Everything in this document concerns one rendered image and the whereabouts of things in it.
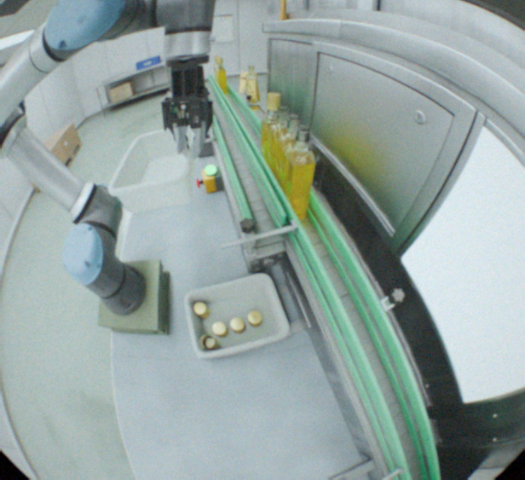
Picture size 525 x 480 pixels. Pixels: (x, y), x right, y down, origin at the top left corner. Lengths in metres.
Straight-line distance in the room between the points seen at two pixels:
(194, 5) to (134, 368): 0.79
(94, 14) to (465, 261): 0.53
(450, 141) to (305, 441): 0.69
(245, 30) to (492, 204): 6.33
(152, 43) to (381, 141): 6.11
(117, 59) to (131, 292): 6.26
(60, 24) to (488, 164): 0.48
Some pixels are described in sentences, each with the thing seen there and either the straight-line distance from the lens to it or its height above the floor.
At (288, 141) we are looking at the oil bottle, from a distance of 0.50.
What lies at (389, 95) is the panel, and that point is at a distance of 0.43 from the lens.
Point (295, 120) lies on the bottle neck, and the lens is 0.49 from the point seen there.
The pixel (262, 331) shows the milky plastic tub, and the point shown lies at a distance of 0.57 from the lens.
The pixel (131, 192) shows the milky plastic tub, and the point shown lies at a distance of 0.40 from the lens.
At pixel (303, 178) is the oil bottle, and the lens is 0.49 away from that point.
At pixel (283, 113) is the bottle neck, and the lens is 0.54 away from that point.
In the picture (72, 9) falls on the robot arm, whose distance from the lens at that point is 0.23.
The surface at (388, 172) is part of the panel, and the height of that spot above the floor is 1.11.
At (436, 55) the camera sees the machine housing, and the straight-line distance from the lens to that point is 0.38.
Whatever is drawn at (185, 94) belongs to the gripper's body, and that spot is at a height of 1.25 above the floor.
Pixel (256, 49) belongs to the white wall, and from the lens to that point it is 6.51.
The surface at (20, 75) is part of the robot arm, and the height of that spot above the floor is 1.39.
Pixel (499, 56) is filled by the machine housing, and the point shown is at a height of 1.42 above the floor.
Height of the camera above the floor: 1.33
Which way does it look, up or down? 49 degrees down
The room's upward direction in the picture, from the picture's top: straight up
